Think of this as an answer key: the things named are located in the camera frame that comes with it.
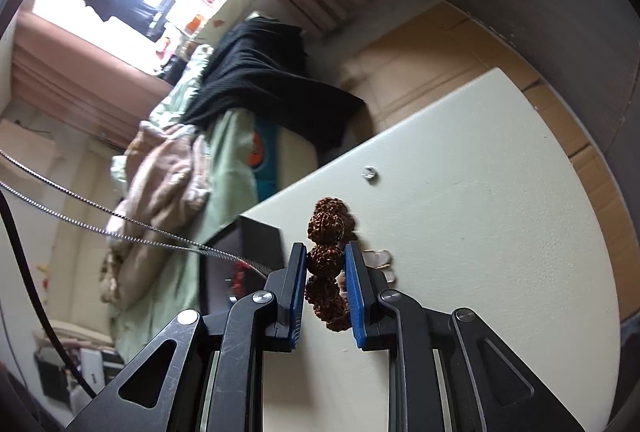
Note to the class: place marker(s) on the black knit blanket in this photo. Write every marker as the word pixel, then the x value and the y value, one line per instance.
pixel 260 77

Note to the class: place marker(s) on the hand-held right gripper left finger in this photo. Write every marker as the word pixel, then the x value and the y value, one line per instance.
pixel 299 302

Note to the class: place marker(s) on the teal printed bag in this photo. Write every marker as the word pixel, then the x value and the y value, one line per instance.
pixel 262 157

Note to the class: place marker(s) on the green bedsheet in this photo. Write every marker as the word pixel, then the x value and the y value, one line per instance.
pixel 225 172

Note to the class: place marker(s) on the black cardboard box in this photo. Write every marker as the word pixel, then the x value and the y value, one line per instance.
pixel 260 237

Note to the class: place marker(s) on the white patterned cushion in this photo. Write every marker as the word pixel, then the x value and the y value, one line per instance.
pixel 232 7

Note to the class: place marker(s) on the hanging dark clothes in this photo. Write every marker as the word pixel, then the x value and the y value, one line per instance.
pixel 125 2

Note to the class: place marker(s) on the pink fleece blanket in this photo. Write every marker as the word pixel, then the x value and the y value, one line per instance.
pixel 160 192

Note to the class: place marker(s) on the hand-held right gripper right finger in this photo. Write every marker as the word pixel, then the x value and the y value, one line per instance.
pixel 357 302

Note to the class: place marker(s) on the red bead jewelry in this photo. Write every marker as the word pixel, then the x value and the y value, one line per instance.
pixel 241 277

